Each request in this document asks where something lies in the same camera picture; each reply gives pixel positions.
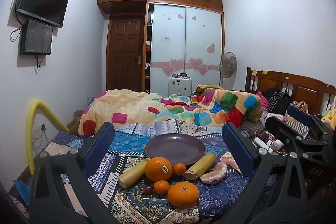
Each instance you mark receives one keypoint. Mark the yellow foam tube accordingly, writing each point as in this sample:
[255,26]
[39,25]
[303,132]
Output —
[31,129]

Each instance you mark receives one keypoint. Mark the blue patterned bedsheet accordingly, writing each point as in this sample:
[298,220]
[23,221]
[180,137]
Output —
[131,140]

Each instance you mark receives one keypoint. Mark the small tangerine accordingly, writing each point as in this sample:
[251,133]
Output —
[179,169]
[161,187]

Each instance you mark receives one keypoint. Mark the purple plate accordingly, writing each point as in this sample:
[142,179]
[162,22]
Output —
[174,147]

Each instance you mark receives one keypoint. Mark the large orange with sticker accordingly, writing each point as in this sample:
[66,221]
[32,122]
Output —
[157,169]

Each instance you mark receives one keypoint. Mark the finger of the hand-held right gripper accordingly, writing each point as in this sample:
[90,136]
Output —
[299,113]
[281,133]

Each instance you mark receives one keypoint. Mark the grey cloth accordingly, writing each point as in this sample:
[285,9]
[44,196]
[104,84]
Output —
[250,129]

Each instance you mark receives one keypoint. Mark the frosted glass sliding door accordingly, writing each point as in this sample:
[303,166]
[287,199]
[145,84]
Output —
[166,50]
[203,40]

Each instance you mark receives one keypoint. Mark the wall socket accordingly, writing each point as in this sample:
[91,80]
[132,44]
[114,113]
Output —
[42,128]

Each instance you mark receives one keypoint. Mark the peeled pomelo segment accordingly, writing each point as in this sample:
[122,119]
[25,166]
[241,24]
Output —
[231,161]
[214,176]

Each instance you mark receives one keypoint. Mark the pink cloth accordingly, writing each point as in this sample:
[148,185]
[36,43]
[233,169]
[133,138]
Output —
[262,99]

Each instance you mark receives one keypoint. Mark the black backpack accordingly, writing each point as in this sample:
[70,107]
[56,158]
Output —
[277,102]

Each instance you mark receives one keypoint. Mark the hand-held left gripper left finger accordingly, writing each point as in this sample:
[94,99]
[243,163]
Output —
[101,145]

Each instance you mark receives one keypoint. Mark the small black monitor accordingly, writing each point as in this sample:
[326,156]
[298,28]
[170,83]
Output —
[35,36]

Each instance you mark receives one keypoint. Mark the brown wooden door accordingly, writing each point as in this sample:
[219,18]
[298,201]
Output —
[126,53]

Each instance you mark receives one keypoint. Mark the white case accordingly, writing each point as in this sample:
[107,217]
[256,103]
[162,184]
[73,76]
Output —
[179,86]

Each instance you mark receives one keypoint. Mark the wooden headboard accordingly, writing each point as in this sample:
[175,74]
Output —
[302,85]

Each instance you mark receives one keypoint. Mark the colourful patch blanket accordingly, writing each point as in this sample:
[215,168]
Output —
[126,106]

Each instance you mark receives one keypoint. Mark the dark red date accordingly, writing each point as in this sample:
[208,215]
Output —
[147,189]

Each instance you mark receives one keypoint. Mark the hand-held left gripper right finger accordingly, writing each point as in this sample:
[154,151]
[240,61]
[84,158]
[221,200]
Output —
[236,150]

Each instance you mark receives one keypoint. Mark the standing fan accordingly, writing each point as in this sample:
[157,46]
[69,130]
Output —
[228,65]

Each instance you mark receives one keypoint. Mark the striped cloth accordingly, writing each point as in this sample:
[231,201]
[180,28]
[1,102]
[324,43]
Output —
[296,125]

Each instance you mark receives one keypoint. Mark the yellow sugarcane piece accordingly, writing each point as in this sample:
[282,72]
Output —
[200,166]
[132,174]

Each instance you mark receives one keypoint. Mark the small dark jars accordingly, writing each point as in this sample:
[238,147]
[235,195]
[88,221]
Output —
[180,75]

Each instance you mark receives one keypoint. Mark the white charger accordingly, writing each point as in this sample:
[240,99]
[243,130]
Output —
[278,145]

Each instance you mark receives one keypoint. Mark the white power strip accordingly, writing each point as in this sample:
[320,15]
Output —
[262,144]

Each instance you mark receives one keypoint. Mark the yellow plush toy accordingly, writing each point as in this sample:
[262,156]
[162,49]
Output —
[329,116]

